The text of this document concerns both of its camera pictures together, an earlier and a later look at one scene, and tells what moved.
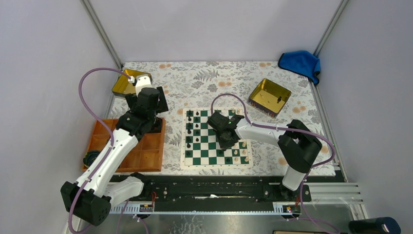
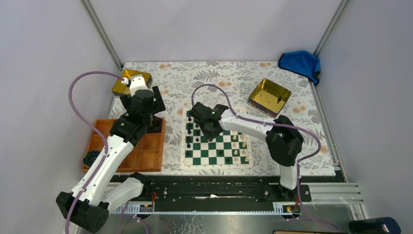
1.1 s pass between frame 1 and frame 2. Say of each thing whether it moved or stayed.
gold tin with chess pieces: stayed
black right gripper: moved
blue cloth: stayed
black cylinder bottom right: stayed
